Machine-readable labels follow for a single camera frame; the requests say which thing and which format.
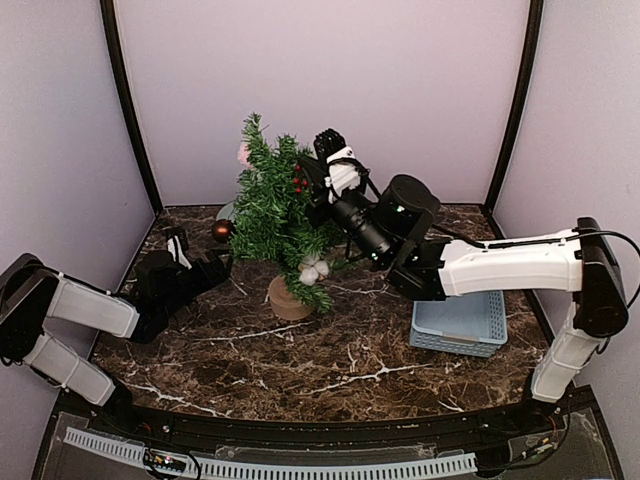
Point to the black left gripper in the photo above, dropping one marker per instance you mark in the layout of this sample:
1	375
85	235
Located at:
220	274

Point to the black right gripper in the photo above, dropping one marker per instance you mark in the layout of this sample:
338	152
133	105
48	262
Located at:
315	171

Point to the red berry sprig ornament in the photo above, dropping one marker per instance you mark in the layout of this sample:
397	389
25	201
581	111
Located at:
300	180

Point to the dark red bauble ornament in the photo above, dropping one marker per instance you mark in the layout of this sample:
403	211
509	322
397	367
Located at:
223	230

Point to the small green christmas tree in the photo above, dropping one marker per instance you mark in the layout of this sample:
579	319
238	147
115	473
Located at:
271	222

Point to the pink pompom ornament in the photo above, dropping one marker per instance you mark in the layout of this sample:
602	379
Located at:
243	155

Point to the white cotton ball ornament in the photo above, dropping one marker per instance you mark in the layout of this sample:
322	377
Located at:
313	269

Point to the light blue plastic basket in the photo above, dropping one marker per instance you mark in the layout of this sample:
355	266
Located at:
473	324

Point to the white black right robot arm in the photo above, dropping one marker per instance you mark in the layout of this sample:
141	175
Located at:
391	232

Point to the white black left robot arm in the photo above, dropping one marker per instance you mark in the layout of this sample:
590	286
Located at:
32	292

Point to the light blue ceramic plate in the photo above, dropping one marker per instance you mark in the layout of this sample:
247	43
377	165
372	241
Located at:
227	212

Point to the white slotted cable duct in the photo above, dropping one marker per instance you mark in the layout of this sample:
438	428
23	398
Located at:
261	463

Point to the left black corner post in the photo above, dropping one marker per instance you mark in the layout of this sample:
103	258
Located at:
119	72

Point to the black corner post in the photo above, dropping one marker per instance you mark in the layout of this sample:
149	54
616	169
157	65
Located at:
119	72
525	70

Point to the right black corner post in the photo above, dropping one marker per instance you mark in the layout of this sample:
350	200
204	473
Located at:
525	70

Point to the black front rail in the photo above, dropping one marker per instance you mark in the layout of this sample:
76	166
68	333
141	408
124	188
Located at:
489	426

